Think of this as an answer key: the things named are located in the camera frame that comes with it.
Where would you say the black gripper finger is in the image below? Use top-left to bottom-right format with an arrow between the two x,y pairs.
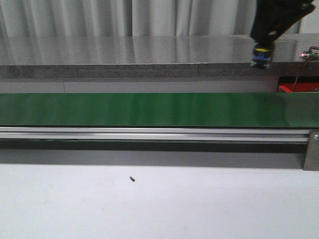
250,0 -> 292,44
268,3 -> 315,45

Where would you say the red mushroom push button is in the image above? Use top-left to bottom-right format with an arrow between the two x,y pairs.
250,43 -> 275,70

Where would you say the small green circuit board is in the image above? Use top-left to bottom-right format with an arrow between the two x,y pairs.
300,51 -> 319,59

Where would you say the red plastic tray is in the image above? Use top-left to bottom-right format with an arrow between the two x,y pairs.
277,82 -> 319,93

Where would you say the green conveyor belt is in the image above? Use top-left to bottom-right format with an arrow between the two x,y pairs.
0,93 -> 319,128

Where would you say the white curtain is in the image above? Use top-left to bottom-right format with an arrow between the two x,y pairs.
0,0 -> 319,38

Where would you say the grey stone counter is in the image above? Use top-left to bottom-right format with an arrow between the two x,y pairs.
0,34 -> 319,79

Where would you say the red and black wire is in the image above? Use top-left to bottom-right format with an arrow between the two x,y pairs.
292,46 -> 319,93

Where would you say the metal conveyor support bracket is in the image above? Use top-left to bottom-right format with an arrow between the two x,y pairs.
303,130 -> 319,171

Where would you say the aluminium conveyor frame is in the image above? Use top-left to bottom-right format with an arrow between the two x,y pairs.
0,126 -> 311,143

